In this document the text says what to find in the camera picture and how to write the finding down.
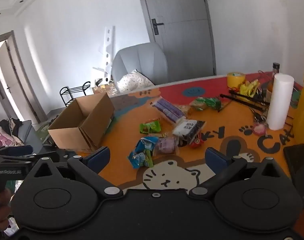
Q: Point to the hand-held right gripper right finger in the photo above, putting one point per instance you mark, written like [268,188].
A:
[215,158]

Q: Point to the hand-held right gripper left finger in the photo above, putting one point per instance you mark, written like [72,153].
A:
[100,157]

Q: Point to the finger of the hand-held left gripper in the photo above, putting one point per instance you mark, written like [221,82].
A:
[20,151]
[19,159]

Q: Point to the red snack packet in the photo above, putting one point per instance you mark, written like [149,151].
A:
[197,142]

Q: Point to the brown cardboard box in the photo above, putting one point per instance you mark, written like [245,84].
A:
[74,127]

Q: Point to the blue green snack packet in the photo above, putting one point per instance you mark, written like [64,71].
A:
[139,157]

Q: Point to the black white snack packet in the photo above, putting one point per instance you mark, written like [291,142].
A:
[188,128]

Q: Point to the clear packet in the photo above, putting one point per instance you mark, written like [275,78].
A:
[165,145]

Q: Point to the grey sofa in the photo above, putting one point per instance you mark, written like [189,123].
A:
[29,135]

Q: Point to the pink printed cushion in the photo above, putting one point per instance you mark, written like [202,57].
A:
[1,138]

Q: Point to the dark clothing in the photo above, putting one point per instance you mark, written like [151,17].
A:
[9,126]

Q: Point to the pink round charm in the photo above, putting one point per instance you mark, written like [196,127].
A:
[259,130]

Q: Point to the green white snack packet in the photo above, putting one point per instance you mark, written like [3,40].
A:
[204,103]

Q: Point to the black stick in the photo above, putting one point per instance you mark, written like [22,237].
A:
[242,102]
[249,97]

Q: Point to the open grey door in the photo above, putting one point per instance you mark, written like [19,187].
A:
[19,85]

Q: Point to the taped cardboard box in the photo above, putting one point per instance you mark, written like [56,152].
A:
[104,90]

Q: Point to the black metal rack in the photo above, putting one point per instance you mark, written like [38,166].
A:
[74,92]

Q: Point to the purple snack packet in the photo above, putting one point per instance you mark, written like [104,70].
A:
[167,108]

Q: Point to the yellow plastic bag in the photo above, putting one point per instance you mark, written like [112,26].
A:
[248,88]

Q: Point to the yellow tape roll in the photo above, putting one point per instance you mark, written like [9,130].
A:
[235,80]

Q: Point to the white dotted pillow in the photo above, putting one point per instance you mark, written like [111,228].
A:
[133,81]

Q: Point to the black flat case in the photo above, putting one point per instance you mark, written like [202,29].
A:
[299,170]

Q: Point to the white paper roll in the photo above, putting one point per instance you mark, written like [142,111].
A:
[279,100]

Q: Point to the grey armchair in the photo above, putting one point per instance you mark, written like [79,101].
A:
[142,57]

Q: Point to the white board with holes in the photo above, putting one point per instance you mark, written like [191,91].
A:
[109,45]

